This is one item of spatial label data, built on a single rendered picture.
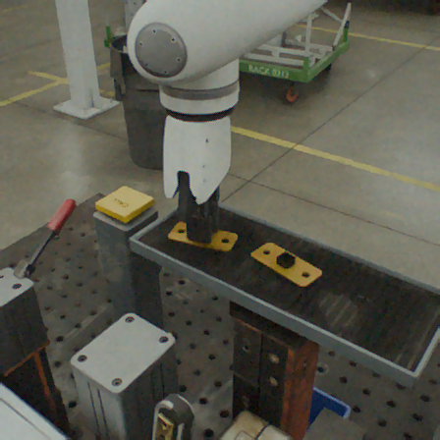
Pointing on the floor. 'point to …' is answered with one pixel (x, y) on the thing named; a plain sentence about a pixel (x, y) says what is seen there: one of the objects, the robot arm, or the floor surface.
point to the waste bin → (138, 107)
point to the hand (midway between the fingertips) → (202, 221)
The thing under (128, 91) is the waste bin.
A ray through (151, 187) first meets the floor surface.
